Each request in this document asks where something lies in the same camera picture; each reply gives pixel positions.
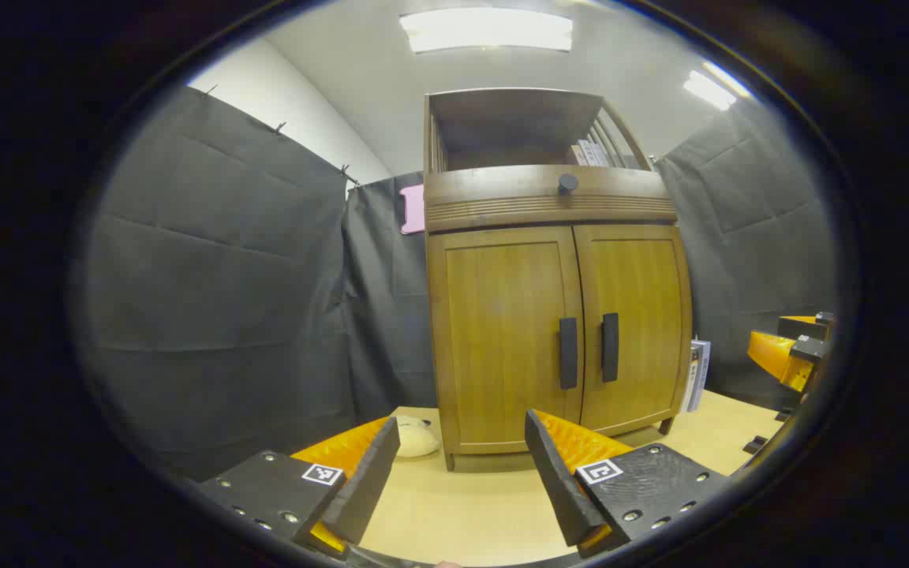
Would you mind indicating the white blue spine book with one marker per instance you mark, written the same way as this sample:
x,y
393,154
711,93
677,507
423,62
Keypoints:
x,y
697,375

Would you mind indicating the large ceiling light panel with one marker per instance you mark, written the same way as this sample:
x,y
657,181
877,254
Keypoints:
x,y
486,30

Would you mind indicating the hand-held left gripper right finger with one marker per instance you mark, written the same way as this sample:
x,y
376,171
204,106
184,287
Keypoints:
x,y
557,481

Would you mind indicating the wooden shoe cabinet door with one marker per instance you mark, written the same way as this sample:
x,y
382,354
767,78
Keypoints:
x,y
644,315
494,331

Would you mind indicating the small ceiling light panel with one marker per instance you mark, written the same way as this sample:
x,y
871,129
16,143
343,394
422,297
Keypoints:
x,y
711,88

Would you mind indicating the wooden double-door shoe cabinet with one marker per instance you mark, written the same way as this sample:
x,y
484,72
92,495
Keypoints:
x,y
510,118

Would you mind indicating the black round drawer knob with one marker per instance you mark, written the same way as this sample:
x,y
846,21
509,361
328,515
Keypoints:
x,y
568,183

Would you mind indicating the cream plush toy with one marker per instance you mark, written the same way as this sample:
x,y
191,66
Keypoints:
x,y
417,438

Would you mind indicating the wooden cabinet drawer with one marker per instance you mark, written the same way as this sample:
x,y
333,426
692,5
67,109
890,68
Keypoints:
x,y
494,197

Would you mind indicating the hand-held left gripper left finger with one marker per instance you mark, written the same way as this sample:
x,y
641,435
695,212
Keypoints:
x,y
368,481

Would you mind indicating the black backdrop cloth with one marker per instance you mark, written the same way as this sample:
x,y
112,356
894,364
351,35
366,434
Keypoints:
x,y
210,276

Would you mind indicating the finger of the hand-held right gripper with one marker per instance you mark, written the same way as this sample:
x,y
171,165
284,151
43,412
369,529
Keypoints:
x,y
770,355
806,327

